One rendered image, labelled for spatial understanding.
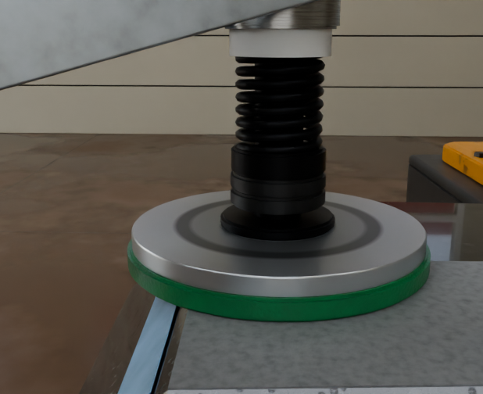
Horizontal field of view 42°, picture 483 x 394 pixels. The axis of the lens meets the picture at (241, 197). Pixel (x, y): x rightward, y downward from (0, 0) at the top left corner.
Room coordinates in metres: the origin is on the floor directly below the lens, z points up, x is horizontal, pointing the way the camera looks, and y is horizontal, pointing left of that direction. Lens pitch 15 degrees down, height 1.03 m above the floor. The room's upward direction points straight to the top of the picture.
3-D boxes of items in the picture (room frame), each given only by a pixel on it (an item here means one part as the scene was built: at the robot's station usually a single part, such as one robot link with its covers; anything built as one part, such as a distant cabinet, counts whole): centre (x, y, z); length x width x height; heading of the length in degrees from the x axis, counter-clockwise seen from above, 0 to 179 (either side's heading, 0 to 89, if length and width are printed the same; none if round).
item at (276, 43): (0.44, -0.03, 1.03); 0.07 x 0.07 x 0.04
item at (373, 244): (0.44, -0.03, 0.89); 0.21 x 0.21 x 0.01
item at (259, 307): (0.44, -0.03, 0.88); 0.22 x 0.22 x 0.04
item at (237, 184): (0.44, -0.03, 0.93); 0.07 x 0.07 x 0.01
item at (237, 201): (0.44, -0.03, 0.92); 0.07 x 0.07 x 0.01
